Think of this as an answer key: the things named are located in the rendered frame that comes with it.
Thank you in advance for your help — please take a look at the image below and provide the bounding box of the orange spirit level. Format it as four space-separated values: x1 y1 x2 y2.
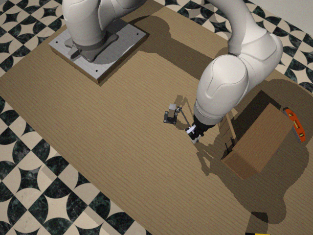
283 109 305 143

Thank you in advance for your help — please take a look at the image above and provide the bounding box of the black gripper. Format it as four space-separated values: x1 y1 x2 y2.
185 115 215 144

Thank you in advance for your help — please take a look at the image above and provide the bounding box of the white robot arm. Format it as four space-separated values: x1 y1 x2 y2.
62 0 283 125

